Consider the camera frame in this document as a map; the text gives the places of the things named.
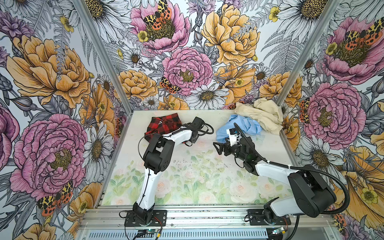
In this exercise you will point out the aluminium front frame rail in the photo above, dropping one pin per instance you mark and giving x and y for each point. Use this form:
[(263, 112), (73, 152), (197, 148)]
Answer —
[(203, 223)]

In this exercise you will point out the aluminium corner post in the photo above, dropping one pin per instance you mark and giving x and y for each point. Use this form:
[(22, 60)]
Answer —
[(92, 31), (313, 38)]

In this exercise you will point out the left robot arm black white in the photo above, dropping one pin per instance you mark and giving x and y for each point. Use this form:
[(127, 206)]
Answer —
[(157, 158)]

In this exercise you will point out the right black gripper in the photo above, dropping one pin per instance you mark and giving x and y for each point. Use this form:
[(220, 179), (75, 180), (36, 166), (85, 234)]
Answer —
[(227, 146)]

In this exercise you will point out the right aluminium corner post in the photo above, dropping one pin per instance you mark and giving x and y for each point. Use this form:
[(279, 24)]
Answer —
[(313, 38)]

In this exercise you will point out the green circuit board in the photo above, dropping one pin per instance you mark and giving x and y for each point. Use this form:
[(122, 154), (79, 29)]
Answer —
[(149, 233), (278, 231)]

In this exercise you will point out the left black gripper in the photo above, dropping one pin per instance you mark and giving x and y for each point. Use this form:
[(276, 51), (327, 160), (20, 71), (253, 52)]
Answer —
[(193, 140)]

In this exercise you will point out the red black plaid cloth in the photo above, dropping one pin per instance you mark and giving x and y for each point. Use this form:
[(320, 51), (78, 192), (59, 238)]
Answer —
[(163, 125)]

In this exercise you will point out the beige cream cloth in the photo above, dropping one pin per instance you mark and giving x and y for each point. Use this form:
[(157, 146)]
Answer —
[(266, 112)]

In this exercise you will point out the light blue cloth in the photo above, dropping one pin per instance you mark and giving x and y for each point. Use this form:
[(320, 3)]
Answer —
[(247, 125)]

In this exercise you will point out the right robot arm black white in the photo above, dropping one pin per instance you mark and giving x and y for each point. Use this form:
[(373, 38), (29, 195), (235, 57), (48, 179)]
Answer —
[(312, 195)]

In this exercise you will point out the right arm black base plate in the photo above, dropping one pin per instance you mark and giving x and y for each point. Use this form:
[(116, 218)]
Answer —
[(263, 217)]

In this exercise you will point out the left green circuit board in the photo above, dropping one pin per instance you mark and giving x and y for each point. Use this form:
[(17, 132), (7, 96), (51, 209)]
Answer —
[(149, 233)]

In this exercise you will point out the left aluminium corner post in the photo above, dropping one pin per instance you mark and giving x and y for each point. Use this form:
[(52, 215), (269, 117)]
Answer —
[(92, 31)]

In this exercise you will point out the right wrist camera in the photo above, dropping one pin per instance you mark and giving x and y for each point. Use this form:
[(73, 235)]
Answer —
[(233, 136)]

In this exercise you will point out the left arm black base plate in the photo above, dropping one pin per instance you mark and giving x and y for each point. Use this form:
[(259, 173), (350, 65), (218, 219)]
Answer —
[(154, 218)]

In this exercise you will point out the right green circuit board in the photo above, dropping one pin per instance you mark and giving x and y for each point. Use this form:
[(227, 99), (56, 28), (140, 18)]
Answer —
[(278, 231)]

